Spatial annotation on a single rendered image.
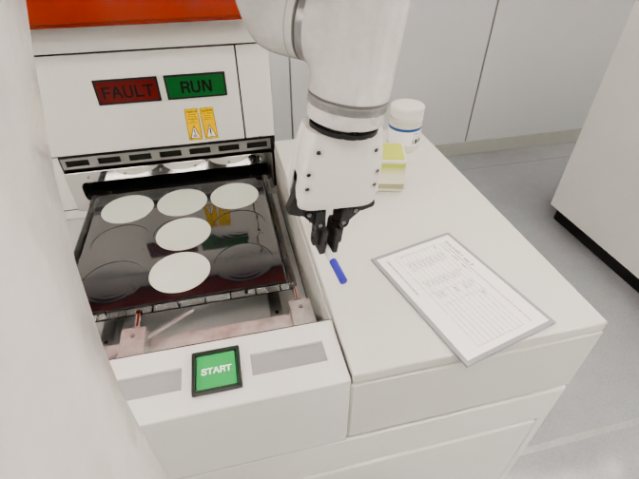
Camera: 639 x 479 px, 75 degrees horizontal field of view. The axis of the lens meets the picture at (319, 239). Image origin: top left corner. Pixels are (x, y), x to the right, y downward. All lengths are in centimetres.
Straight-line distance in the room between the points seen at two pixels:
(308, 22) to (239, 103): 54
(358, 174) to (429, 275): 22
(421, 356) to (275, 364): 18
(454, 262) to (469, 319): 11
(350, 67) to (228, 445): 45
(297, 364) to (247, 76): 61
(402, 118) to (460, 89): 204
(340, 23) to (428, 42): 233
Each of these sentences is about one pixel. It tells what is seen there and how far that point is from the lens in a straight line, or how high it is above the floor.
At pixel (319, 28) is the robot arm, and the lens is 41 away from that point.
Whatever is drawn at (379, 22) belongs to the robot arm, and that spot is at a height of 131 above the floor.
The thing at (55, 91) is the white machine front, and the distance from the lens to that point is 97.
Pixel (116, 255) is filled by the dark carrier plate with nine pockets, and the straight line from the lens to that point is 82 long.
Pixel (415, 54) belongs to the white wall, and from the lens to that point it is 271.
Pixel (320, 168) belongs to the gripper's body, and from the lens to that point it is 45.
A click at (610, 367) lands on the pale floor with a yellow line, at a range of 201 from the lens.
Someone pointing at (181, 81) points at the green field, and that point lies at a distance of 92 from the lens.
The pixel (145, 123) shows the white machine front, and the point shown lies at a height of 103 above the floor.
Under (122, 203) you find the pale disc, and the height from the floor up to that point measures 90.
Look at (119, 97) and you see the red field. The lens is 95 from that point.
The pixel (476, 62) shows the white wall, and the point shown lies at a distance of 292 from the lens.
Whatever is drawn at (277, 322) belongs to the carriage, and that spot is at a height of 88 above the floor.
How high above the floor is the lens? 139
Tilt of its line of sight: 39 degrees down
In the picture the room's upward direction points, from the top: straight up
